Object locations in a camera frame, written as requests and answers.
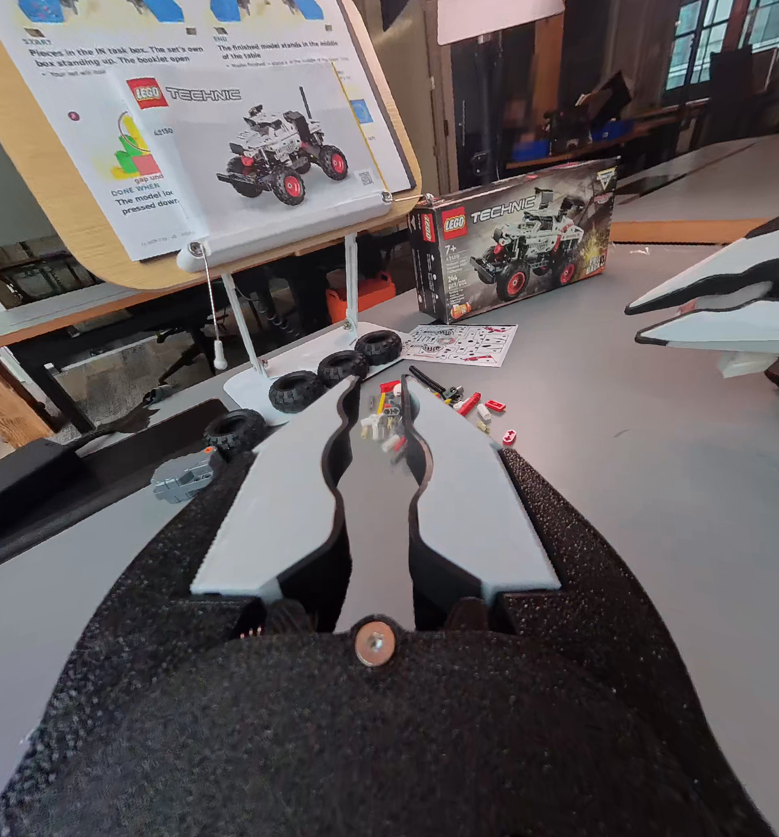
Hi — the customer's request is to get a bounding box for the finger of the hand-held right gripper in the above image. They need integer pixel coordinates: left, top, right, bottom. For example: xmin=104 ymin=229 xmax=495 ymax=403
xmin=625 ymin=224 xmax=779 ymax=316
xmin=634 ymin=299 xmax=779 ymax=358

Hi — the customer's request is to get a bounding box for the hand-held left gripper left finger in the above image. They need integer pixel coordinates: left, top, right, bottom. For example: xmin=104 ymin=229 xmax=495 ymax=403
xmin=190 ymin=374 xmax=363 ymax=599

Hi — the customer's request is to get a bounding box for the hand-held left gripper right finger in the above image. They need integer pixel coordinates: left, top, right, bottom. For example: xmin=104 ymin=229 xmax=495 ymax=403
xmin=399 ymin=374 xmax=562 ymax=606

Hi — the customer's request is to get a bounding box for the pile of toy bricks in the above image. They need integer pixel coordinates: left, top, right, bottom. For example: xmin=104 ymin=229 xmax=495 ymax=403
xmin=360 ymin=376 xmax=518 ymax=465

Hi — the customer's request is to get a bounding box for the grey desk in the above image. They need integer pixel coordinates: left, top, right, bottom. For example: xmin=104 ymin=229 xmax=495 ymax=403
xmin=0 ymin=134 xmax=779 ymax=837

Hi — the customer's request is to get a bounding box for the printed task sheet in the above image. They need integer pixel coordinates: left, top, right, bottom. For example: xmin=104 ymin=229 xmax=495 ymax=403
xmin=0 ymin=0 xmax=417 ymax=262

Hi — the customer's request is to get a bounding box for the wood edged grey table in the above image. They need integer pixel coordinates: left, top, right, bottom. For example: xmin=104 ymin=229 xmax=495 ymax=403
xmin=608 ymin=131 xmax=779 ymax=246

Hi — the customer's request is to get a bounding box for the black toy tire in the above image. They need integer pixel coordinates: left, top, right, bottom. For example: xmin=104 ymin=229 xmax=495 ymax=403
xmin=203 ymin=408 xmax=269 ymax=462
xmin=318 ymin=350 xmax=369 ymax=388
xmin=268 ymin=370 xmax=328 ymax=414
xmin=355 ymin=330 xmax=403 ymax=367

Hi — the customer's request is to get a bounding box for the grey toy motor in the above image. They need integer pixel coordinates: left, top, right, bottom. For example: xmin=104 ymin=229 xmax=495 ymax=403
xmin=151 ymin=446 xmax=227 ymax=504

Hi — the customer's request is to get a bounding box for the black ribbed toy tube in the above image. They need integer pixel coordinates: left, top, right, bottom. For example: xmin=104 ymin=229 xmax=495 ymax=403
xmin=408 ymin=366 xmax=449 ymax=398

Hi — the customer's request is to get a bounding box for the sticker sheet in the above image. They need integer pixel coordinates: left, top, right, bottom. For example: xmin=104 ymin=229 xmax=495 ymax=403
xmin=399 ymin=323 xmax=518 ymax=368

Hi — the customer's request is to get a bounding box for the toy set box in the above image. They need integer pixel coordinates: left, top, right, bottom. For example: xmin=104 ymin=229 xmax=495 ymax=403
xmin=408 ymin=157 xmax=619 ymax=324

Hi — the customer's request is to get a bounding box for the toy instruction booklet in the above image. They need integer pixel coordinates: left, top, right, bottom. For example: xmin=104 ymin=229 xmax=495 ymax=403
xmin=105 ymin=60 xmax=393 ymax=246

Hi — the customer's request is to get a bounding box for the instruction booklet on stand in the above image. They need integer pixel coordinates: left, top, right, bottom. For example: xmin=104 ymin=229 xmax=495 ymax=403
xmin=0 ymin=0 xmax=423 ymax=426

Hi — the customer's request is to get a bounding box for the black coiled cable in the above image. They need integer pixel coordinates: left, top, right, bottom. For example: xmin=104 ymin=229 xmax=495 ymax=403
xmin=252 ymin=288 xmax=312 ymax=341

